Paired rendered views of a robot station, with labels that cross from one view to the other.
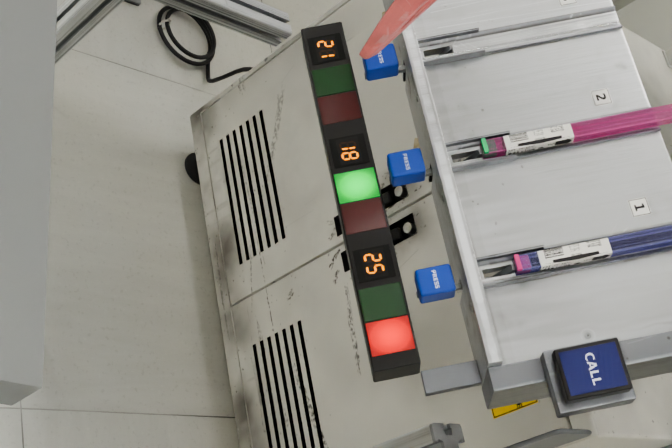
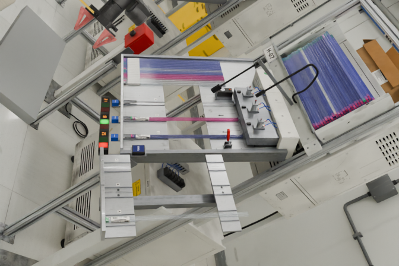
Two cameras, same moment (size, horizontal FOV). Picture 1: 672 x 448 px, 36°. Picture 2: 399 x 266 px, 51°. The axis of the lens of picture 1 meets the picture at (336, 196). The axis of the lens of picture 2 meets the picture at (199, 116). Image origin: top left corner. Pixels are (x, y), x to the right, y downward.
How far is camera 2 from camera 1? 1.09 m
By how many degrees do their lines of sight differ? 24
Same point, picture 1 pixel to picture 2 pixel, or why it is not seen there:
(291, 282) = not seen: hidden behind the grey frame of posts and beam
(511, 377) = (124, 151)
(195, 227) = (69, 172)
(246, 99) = (91, 139)
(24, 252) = (38, 102)
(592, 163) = (151, 124)
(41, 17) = (50, 74)
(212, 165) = (78, 154)
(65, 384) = (24, 190)
